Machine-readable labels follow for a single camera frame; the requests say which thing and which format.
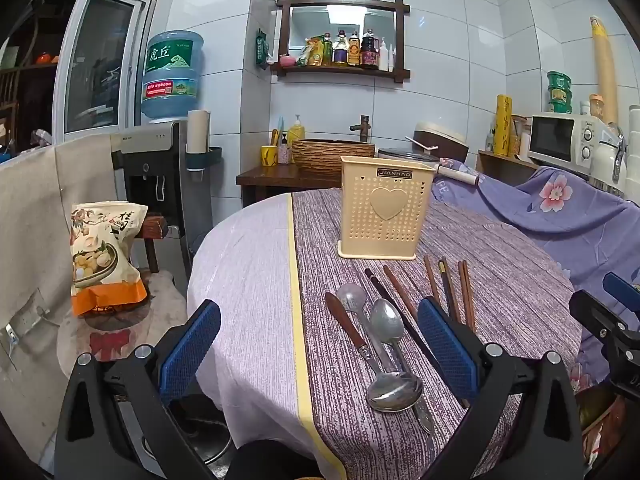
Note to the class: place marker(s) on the brown white rice cooker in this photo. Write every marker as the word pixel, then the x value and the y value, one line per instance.
pixel 440 140

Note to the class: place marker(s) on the yellow cup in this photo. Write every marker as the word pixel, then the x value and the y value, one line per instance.
pixel 269 156

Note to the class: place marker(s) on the green hanging packet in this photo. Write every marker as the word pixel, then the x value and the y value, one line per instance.
pixel 262 50

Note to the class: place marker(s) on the grey water dispenser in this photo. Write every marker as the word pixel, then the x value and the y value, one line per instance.
pixel 150 160

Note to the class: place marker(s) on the yellow soap pump bottle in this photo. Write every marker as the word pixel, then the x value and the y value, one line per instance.
pixel 296 130

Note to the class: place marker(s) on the tall beige roll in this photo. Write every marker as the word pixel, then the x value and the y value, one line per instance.
pixel 605 70

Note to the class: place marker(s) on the beige paper roll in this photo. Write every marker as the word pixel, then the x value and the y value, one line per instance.
pixel 198 130

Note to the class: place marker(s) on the oval metal spoon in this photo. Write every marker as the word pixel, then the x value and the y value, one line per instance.
pixel 386 321

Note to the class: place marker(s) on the round stool red bow cushion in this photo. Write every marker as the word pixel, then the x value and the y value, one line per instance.
pixel 160 300

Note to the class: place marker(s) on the purple floral sheet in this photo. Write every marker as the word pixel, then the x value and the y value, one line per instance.
pixel 550 225

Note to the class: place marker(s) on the brown wooden chopstick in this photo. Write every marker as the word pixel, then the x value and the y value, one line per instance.
pixel 469 280
pixel 432 280
pixel 465 295
pixel 400 290

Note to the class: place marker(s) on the bronze faucet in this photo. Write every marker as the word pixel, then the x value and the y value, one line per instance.
pixel 363 127

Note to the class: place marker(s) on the black chopstick gold band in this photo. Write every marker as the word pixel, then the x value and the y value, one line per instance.
pixel 449 290

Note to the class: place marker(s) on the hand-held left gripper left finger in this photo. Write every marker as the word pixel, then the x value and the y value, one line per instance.
pixel 192 355

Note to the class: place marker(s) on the beige cloth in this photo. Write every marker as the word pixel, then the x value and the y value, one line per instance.
pixel 35 220

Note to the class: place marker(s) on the purple white striped tablecloth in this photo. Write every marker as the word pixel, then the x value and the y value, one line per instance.
pixel 260 310

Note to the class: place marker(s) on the green wall holder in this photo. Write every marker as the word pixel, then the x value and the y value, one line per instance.
pixel 212 156

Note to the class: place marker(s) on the metal basin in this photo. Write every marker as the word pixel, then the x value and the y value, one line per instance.
pixel 200 435

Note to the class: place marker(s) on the orange lidded jar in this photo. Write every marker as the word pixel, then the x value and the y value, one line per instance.
pixel 596 106

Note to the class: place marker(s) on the glass jar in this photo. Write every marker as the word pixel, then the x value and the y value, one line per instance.
pixel 519 135

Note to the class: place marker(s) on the sliding glass window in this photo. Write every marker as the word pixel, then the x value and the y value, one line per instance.
pixel 100 60

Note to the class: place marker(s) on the row of condiment bottles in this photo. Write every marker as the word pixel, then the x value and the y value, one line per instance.
pixel 350 50

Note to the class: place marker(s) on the white electric kettle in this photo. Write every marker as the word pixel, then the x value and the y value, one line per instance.
pixel 607 160

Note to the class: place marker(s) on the small round metal spoon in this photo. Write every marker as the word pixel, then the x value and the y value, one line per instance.
pixel 351 297

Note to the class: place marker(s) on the wooden box shelf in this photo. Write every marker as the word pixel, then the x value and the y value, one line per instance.
pixel 500 167

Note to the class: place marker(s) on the beige perforated utensil holder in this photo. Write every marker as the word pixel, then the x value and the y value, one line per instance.
pixel 385 220

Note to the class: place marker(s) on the wooden framed mirror shelf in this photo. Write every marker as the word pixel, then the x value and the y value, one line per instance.
pixel 342 15

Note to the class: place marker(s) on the large metal spoon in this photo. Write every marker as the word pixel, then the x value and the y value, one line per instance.
pixel 395 394

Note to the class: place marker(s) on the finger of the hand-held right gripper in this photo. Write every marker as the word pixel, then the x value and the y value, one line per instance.
pixel 622 291
pixel 595 315

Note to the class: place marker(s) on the woven brown basin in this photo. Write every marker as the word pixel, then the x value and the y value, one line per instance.
pixel 330 157

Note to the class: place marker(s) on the wooden sink cabinet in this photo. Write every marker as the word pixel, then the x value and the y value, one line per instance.
pixel 270 180

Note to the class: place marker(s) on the white microwave oven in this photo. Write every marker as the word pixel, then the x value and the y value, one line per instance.
pixel 560 142

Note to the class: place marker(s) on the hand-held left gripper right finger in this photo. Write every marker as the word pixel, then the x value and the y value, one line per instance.
pixel 447 350

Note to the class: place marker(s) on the blue water jug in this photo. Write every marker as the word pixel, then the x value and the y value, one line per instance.
pixel 172 75

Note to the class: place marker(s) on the dark wooden shelf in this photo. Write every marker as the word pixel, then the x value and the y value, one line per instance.
pixel 30 90

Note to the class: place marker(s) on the dark wooden chair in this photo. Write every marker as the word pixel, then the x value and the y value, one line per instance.
pixel 152 232

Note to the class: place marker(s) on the small patterned bottle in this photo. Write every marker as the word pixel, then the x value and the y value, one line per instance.
pixel 284 152

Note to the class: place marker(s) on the stack of green cans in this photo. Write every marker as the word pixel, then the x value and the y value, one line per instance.
pixel 558 92

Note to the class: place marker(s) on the printed snack bag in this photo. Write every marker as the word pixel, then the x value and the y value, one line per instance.
pixel 105 260

